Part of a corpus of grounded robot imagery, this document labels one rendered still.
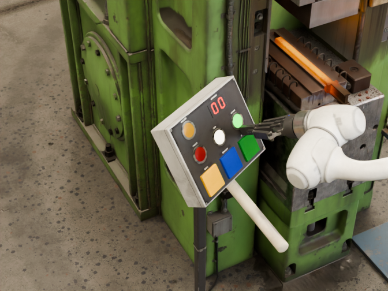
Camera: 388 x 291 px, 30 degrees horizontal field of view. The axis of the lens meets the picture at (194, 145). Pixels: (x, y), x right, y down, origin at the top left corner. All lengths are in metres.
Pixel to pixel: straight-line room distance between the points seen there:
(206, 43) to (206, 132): 0.35
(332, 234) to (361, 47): 0.87
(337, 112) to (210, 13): 0.58
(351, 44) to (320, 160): 1.03
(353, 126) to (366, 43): 0.91
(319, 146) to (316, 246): 1.30
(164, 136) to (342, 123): 0.52
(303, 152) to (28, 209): 1.97
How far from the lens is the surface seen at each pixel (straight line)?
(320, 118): 2.06
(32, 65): 4.62
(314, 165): 1.94
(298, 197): 2.86
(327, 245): 3.24
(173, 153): 2.16
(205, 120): 2.22
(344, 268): 3.36
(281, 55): 2.82
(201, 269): 2.77
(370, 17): 2.84
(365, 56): 2.94
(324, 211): 3.04
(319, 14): 2.45
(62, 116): 4.16
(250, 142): 2.35
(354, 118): 2.03
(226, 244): 3.16
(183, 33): 2.66
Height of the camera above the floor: 2.55
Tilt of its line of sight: 41 degrees down
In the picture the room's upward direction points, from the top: 1 degrees counter-clockwise
